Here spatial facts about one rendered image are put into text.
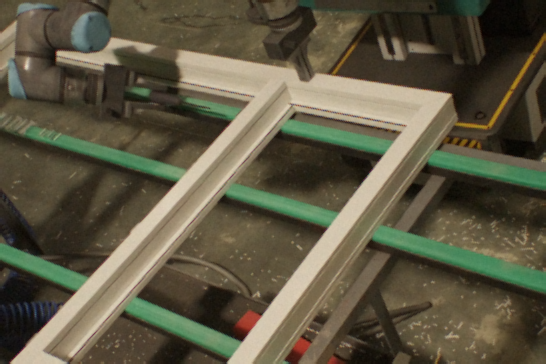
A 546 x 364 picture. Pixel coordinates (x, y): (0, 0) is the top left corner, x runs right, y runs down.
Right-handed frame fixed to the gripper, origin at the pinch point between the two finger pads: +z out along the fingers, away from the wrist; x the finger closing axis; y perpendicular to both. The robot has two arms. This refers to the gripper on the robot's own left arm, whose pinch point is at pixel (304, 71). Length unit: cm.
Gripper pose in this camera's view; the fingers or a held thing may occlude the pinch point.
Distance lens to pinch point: 209.6
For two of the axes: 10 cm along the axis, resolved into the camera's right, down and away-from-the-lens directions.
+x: 5.6, -6.8, 4.7
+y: 7.6, 2.0, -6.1
